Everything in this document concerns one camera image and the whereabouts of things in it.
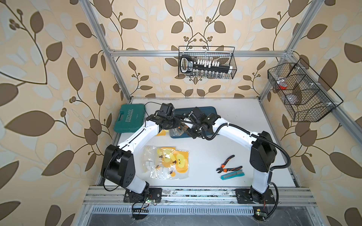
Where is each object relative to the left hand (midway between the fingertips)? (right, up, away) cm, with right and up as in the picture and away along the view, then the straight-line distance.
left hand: (178, 121), depth 85 cm
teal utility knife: (+36, -30, -5) cm, 47 cm away
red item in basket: (+61, +20, -5) cm, 64 cm away
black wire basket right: (+68, +14, -12) cm, 71 cm away
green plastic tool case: (-36, +1, +16) cm, 39 cm away
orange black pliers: (+26, -28, -2) cm, 39 cm away
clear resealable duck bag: (-1, -7, +1) cm, 7 cm away
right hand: (+7, -6, +2) cm, 10 cm away
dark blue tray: (+22, +7, +31) cm, 38 cm away
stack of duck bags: (-8, -25, -1) cm, 26 cm away
